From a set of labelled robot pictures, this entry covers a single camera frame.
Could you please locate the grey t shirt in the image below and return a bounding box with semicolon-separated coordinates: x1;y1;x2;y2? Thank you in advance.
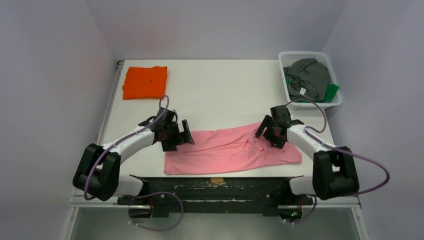
283;58;331;102

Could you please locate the folded orange t shirt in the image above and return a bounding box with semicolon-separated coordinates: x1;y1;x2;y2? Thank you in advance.
122;66;168;100

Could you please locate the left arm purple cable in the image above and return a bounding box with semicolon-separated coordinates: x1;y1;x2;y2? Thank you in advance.
83;95;185;232

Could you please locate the white plastic basket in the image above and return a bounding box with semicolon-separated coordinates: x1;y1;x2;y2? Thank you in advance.
278;51;342;110

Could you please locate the brown tape piece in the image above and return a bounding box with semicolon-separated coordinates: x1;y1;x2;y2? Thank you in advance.
210;177;225;185

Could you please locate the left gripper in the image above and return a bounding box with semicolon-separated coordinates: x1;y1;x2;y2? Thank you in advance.
161;119;193;152

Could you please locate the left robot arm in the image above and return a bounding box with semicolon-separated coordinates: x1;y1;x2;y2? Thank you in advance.
72;107;195;205

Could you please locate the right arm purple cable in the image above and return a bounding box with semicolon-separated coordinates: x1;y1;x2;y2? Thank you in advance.
285;96;391;226

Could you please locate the green t shirt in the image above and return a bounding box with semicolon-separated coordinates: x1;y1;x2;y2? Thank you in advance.
285;77;340;103

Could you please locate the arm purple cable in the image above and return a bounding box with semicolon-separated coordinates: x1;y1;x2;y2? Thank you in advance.
83;95;185;232
285;96;391;226

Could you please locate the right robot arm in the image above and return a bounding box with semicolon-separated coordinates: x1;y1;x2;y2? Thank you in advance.
255;105;360;204

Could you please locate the pink t shirt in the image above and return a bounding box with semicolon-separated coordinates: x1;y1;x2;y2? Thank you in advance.
163;122;302;175

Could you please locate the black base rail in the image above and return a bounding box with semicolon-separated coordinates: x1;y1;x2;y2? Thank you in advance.
117;177;314;221

